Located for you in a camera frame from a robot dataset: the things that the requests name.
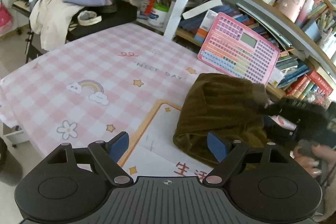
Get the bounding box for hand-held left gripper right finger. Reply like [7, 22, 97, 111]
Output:
[203, 132, 290, 186]

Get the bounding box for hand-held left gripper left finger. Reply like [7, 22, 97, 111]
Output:
[46, 132, 133, 186]

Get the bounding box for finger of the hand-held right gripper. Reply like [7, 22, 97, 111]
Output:
[253, 103, 275, 115]

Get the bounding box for olive brown pants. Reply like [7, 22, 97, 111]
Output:
[173, 73, 272, 166]

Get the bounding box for person's right forearm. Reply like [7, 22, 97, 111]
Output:
[262, 97, 336, 149]

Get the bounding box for person's right hand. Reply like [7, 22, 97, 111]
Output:
[293, 146, 336, 176]

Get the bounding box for white storage box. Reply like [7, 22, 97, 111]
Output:
[270, 69, 283, 87]

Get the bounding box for row of colourful books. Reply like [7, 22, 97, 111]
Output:
[178, 4, 335, 105]

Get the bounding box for pink toy keyboard tablet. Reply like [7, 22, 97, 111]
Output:
[197, 12, 280, 86]

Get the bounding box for slim grey laptop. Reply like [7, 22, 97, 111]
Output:
[236, 3, 292, 48]

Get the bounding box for pink checked cartoon desk mat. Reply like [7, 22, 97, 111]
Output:
[0, 23, 297, 180]

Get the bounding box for white orange carton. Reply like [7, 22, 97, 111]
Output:
[194, 9, 219, 43]

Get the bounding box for pink cylindrical holder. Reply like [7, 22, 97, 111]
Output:
[274, 0, 309, 23]

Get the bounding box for row of thin children's books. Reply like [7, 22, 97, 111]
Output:
[296, 0, 336, 58]

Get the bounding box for thick book white pages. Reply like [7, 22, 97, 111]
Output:
[182, 0, 224, 19]

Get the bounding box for black flat case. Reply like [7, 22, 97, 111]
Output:
[66, 3, 138, 41]

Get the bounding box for roll of tape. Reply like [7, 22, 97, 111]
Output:
[77, 10, 102, 26]

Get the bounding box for white tub green lid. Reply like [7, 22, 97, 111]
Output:
[148, 2, 170, 28]

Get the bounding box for black round tin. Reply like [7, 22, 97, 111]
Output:
[99, 2, 118, 14]

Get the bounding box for cream jacket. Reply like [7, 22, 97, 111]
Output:
[29, 0, 82, 51]

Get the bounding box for pink backpack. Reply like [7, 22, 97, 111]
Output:
[0, 2, 14, 35]

